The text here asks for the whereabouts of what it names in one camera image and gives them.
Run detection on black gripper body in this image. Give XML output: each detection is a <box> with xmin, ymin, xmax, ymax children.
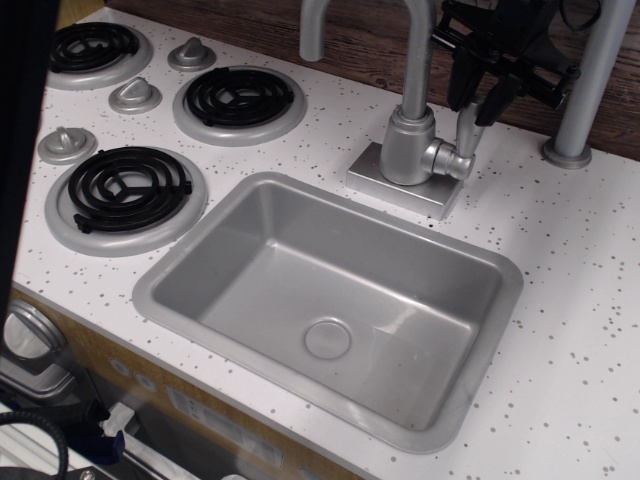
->
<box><xmin>433</xmin><ymin>1</ymin><xmax>580</xmax><ymax>108</ymax></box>

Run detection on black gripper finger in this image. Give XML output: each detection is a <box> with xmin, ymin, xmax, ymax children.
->
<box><xmin>475</xmin><ymin>75</ymin><xmax>520</xmax><ymax>126</ymax></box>
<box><xmin>448</xmin><ymin>47</ymin><xmax>483</xmax><ymax>111</ymax></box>

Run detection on silver faucet lever handle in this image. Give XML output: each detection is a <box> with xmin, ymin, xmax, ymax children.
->
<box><xmin>456</xmin><ymin>97</ymin><xmax>484</xmax><ymax>159</ymax></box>

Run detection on grey support pole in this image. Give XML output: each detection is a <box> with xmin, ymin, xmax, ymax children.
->
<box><xmin>541</xmin><ymin>0</ymin><xmax>636</xmax><ymax>170</ymax></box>

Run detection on silver toy faucet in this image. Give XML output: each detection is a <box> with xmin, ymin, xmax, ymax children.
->
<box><xmin>298</xmin><ymin>0</ymin><xmax>477</xmax><ymax>220</ymax></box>

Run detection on back right stove burner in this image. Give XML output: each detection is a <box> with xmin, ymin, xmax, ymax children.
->
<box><xmin>172</xmin><ymin>66</ymin><xmax>307</xmax><ymax>147</ymax></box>

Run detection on stove burner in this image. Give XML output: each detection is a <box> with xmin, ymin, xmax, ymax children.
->
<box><xmin>172</xmin><ymin>66</ymin><xmax>307</xmax><ymax>147</ymax></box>
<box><xmin>45</xmin><ymin>146</ymin><xmax>208</xmax><ymax>257</ymax></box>
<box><xmin>47</xmin><ymin>22</ymin><xmax>153</xmax><ymax>91</ymax></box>

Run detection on grey toy sink basin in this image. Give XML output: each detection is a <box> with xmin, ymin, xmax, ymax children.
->
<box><xmin>132</xmin><ymin>173</ymin><xmax>523</xmax><ymax>454</ymax></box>

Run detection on top grey stove knob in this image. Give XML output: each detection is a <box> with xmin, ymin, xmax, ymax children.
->
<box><xmin>167</xmin><ymin>37</ymin><xmax>217</xmax><ymax>72</ymax></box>

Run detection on grey stove knob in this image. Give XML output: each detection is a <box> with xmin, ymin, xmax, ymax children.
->
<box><xmin>167</xmin><ymin>37</ymin><xmax>217</xmax><ymax>72</ymax></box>
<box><xmin>108</xmin><ymin>77</ymin><xmax>162</xmax><ymax>115</ymax></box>
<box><xmin>37</xmin><ymin>127</ymin><xmax>97</xmax><ymax>166</ymax></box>

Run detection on middle grey stove knob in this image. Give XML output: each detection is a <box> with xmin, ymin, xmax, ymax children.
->
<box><xmin>108</xmin><ymin>77</ymin><xmax>162</xmax><ymax>115</ymax></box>

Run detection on front right stove burner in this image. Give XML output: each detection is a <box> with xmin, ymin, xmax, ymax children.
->
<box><xmin>45</xmin><ymin>146</ymin><xmax>208</xmax><ymax>257</ymax></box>

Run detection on back left stove burner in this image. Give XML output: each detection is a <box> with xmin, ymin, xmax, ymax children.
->
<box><xmin>47</xmin><ymin>22</ymin><xmax>153</xmax><ymax>91</ymax></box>

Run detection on lower grey stove knob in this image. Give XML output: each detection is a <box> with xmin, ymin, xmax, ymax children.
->
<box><xmin>37</xmin><ymin>127</ymin><xmax>97</xmax><ymax>166</ymax></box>

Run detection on dark foreground object left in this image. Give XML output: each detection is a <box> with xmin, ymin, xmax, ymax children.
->
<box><xmin>1</xmin><ymin>0</ymin><xmax>60</xmax><ymax>320</ymax></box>

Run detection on silver oven dial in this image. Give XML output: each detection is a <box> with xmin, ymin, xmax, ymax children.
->
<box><xmin>2</xmin><ymin>299</ymin><xmax>66</xmax><ymax>374</ymax></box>

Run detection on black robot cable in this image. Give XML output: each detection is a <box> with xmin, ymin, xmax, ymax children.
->
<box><xmin>559</xmin><ymin>0</ymin><xmax>601</xmax><ymax>32</ymax></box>

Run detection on black cable lower left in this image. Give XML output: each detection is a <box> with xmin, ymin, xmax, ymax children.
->
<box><xmin>0</xmin><ymin>407</ymin><xmax>76</xmax><ymax>480</ymax></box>

